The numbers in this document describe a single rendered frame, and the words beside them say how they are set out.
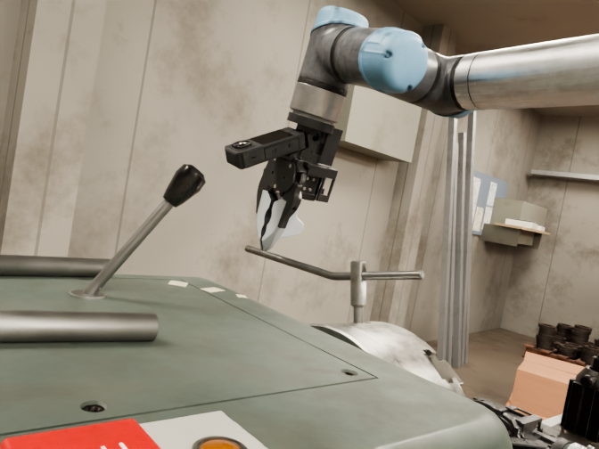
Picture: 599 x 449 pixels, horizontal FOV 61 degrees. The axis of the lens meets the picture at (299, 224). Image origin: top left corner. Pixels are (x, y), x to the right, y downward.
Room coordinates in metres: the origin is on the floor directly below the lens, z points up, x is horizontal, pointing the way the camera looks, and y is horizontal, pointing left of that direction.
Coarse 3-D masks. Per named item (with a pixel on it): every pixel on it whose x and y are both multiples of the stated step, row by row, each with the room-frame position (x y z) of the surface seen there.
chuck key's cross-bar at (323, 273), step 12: (252, 252) 0.86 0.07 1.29; (264, 252) 0.84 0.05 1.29; (288, 264) 0.80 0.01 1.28; (300, 264) 0.78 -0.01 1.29; (324, 276) 0.75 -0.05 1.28; (336, 276) 0.73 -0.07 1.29; (348, 276) 0.72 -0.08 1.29; (372, 276) 0.69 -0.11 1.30; (384, 276) 0.68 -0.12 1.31; (396, 276) 0.67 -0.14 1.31; (408, 276) 0.66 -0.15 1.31; (420, 276) 0.65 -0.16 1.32
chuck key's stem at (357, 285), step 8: (352, 264) 0.71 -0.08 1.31; (360, 264) 0.71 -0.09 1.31; (352, 272) 0.71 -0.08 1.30; (360, 272) 0.71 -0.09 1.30; (352, 280) 0.71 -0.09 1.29; (360, 280) 0.70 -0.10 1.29; (352, 288) 0.71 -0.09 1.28; (360, 288) 0.70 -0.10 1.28; (352, 296) 0.70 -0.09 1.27; (360, 296) 0.70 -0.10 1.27; (352, 304) 0.70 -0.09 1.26; (360, 304) 0.70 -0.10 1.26; (360, 312) 0.70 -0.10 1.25; (360, 320) 0.70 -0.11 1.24
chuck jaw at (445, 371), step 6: (426, 354) 0.65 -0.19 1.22; (432, 360) 0.65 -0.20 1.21; (438, 360) 0.65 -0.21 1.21; (438, 366) 0.64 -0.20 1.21; (444, 366) 0.67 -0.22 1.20; (450, 366) 0.68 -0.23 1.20; (438, 372) 0.63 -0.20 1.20; (444, 372) 0.64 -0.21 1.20; (450, 372) 0.67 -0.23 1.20; (444, 378) 0.63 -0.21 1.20; (450, 378) 0.63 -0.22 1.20; (456, 378) 0.67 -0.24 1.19; (462, 384) 0.67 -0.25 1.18
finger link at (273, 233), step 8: (280, 200) 0.75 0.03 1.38; (272, 208) 0.76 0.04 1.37; (280, 208) 0.75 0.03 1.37; (272, 216) 0.76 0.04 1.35; (280, 216) 0.75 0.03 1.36; (296, 216) 0.78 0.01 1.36; (272, 224) 0.76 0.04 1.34; (288, 224) 0.77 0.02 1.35; (296, 224) 0.78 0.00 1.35; (272, 232) 0.76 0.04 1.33; (280, 232) 0.76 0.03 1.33; (288, 232) 0.78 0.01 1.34; (296, 232) 0.79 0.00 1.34; (264, 240) 0.77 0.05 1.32; (272, 240) 0.76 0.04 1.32; (264, 248) 0.78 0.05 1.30
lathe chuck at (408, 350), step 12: (348, 324) 0.66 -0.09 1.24; (360, 324) 0.68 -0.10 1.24; (372, 324) 0.69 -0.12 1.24; (384, 324) 0.70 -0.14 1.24; (372, 336) 0.63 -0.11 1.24; (384, 336) 0.64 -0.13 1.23; (396, 336) 0.65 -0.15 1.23; (408, 336) 0.67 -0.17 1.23; (396, 348) 0.62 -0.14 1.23; (408, 348) 0.63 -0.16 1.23; (420, 348) 0.64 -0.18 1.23; (396, 360) 0.60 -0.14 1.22; (408, 360) 0.61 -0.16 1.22; (420, 360) 0.62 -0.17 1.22; (420, 372) 0.60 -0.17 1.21; (432, 372) 0.61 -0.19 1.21; (444, 384) 0.61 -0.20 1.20; (456, 384) 0.62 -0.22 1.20
